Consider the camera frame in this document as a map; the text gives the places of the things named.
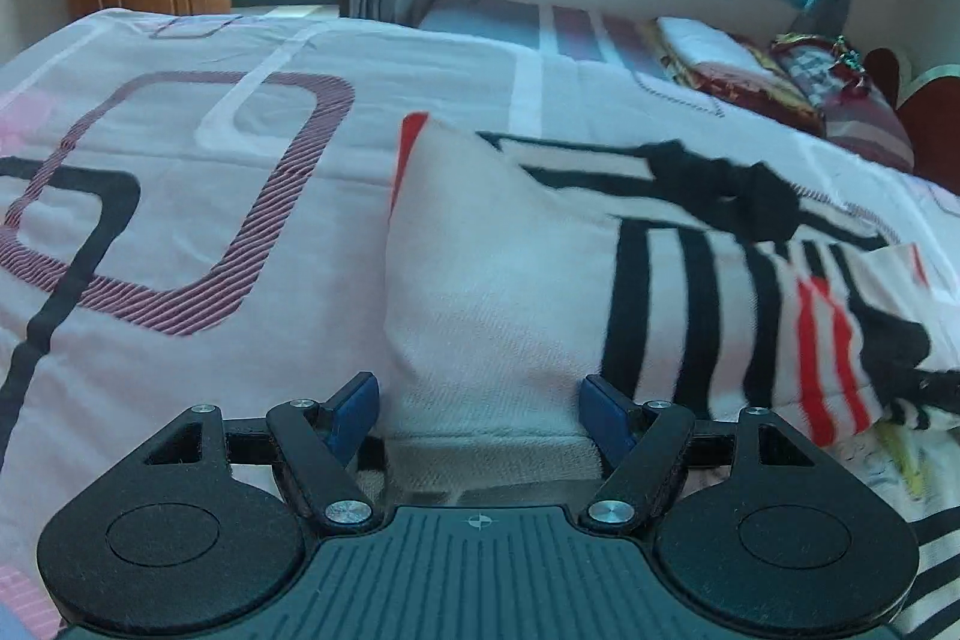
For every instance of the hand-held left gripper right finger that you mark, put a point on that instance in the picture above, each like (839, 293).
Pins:
(604, 415)

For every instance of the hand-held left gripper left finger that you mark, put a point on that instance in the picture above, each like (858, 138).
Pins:
(352, 411)

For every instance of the red white petal headboard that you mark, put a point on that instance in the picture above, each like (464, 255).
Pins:
(934, 123)

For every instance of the red patterned folded blanket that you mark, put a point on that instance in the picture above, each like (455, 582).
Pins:
(750, 93)

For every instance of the striped knit sweater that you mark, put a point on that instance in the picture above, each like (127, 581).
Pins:
(495, 310)

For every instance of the pink patterned quilt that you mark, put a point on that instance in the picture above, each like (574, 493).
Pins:
(225, 310)

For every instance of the grey maroon striped bed sheet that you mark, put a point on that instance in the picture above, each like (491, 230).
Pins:
(480, 21)

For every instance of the plaid striped pillow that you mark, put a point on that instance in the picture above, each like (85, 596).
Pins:
(855, 108)

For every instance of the white folded cloth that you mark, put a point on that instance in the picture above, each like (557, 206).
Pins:
(705, 44)

